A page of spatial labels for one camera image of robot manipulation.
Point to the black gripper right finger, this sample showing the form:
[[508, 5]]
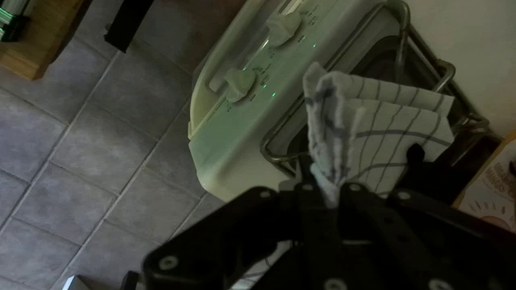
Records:
[[429, 242]]

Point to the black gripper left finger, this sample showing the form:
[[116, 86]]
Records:
[[226, 231]]

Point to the white grey checkered towel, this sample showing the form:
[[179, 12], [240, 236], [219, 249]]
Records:
[[376, 130]]

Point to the white gas stove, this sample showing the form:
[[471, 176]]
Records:
[[235, 146]]

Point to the white stove knob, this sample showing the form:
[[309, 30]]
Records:
[[240, 84], [284, 26]]

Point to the black stand leg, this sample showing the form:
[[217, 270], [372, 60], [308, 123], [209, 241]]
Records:
[[129, 22]]

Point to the wooden board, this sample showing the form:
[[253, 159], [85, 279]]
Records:
[[48, 43]]

